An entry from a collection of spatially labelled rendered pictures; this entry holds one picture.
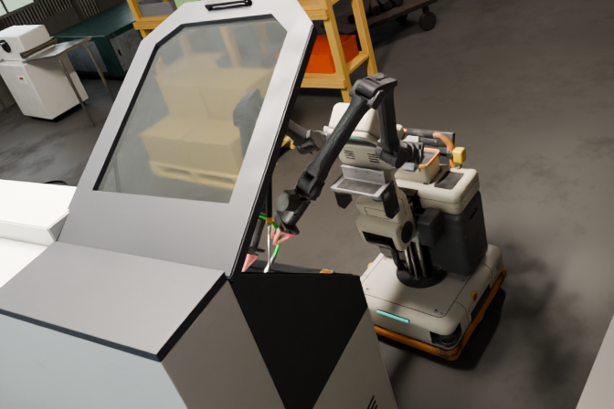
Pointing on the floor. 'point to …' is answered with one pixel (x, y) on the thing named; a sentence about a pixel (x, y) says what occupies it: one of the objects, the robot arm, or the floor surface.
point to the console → (33, 211)
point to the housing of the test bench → (122, 334)
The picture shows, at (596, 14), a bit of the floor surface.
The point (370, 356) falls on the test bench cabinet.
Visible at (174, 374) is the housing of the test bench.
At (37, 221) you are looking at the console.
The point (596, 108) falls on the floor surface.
